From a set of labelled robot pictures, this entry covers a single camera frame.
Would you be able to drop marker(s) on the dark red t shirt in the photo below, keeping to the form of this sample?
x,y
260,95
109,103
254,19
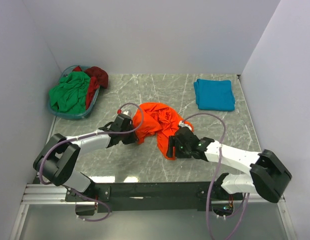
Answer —
x,y
98,78

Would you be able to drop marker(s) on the folded blue t shirt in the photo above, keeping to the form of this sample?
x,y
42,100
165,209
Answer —
x,y
214,95

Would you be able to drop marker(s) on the green t shirt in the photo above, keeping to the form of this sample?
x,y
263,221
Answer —
x,y
69,96

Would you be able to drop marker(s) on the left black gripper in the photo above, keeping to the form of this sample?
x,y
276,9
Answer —
x,y
132,139

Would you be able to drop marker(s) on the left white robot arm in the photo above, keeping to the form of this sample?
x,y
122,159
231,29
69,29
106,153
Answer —
x,y
56,162

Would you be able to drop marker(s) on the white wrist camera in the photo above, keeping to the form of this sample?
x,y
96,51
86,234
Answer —
x,y
125,111
182,124

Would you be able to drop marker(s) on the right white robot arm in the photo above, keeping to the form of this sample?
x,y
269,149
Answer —
x,y
262,173

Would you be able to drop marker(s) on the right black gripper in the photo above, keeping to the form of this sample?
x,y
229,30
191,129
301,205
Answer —
x,y
173,142

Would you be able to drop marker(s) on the aluminium frame rail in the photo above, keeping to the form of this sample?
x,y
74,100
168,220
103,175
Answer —
x,y
38,194

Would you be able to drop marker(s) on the orange t shirt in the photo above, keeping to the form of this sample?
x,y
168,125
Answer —
x,y
156,119

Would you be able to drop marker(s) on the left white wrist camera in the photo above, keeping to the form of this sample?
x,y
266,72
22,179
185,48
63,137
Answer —
x,y
125,111

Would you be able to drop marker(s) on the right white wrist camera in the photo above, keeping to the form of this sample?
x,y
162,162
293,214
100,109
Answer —
x,y
182,124

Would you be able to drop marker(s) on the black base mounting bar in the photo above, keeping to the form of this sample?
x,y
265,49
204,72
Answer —
x,y
140,196

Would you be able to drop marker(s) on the blue plastic basket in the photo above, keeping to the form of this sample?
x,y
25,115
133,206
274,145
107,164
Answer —
x,y
73,116

